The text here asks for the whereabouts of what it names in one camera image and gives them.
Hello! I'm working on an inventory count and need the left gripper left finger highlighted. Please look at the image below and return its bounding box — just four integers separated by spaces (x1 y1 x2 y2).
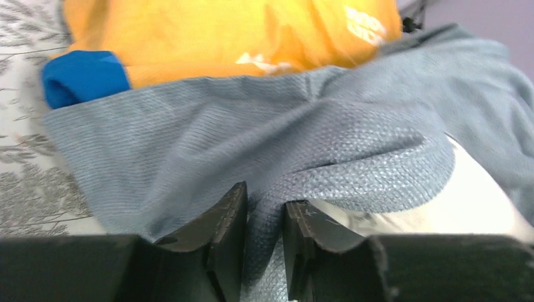
1 182 247 301

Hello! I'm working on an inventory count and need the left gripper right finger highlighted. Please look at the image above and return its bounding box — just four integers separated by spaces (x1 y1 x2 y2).
283 201 533 302

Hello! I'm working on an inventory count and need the grey blue pillowcase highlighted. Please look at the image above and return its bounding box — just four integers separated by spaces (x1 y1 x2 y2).
44 23 533 301

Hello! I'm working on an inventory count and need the white pillow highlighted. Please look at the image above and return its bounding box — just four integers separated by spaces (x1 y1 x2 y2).
311 139 533 243

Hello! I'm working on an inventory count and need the orange printed pillow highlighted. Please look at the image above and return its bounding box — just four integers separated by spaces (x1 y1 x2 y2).
63 0 402 88

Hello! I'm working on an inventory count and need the blue pillow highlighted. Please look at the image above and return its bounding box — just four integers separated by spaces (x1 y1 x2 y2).
42 50 131 109

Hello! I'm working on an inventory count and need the floral bed sheet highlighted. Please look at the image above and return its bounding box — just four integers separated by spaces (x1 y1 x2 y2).
1 1 104 237

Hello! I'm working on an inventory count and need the black tripod stand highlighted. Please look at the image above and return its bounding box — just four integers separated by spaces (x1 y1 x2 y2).
399 0 432 33

